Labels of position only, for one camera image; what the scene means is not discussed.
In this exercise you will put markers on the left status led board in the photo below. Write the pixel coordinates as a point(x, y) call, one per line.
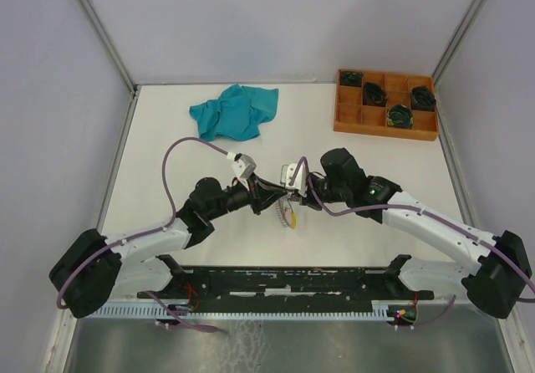
point(187, 307)

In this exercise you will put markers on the status led board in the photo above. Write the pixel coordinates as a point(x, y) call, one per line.
point(187, 307)
point(407, 315)

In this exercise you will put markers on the right corner aluminium post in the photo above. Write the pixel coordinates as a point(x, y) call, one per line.
point(468, 19)

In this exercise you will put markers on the dark rolled sock right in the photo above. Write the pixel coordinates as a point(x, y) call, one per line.
point(422, 98)

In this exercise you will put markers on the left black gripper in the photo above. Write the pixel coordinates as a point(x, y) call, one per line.
point(257, 196)

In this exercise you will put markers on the teal cloth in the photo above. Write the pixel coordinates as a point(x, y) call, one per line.
point(236, 114)

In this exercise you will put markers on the wooden compartment tray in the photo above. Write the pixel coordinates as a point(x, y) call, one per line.
point(351, 116)

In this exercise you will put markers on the right status led board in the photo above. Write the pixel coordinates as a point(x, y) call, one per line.
point(407, 315)

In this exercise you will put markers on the dark rolled sock yellow-patterned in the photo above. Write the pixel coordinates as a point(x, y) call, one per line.
point(400, 116)

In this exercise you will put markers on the metal keyring holder yellow tip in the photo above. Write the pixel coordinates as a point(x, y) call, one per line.
point(286, 214)

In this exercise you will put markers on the dark rolled sock top-left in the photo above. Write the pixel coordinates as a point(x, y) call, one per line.
point(351, 78)

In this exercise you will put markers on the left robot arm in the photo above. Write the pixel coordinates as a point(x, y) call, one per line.
point(97, 268)

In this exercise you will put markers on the corner aluminium post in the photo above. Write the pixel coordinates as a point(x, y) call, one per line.
point(468, 19)
point(88, 9)

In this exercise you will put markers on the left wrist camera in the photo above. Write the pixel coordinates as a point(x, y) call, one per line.
point(243, 165)

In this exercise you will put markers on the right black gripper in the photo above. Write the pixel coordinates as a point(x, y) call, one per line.
point(308, 200)

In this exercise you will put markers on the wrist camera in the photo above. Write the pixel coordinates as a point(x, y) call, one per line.
point(293, 179)
point(243, 165)

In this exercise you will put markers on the left corner aluminium post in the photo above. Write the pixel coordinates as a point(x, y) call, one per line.
point(88, 9)

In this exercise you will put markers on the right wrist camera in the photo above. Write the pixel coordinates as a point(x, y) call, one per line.
point(293, 179)

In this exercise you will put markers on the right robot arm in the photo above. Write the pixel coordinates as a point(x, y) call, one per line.
point(490, 270)

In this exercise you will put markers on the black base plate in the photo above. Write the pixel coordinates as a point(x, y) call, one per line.
point(277, 289)

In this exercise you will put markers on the white slotted cable duct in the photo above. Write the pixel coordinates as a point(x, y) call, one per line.
point(151, 310)

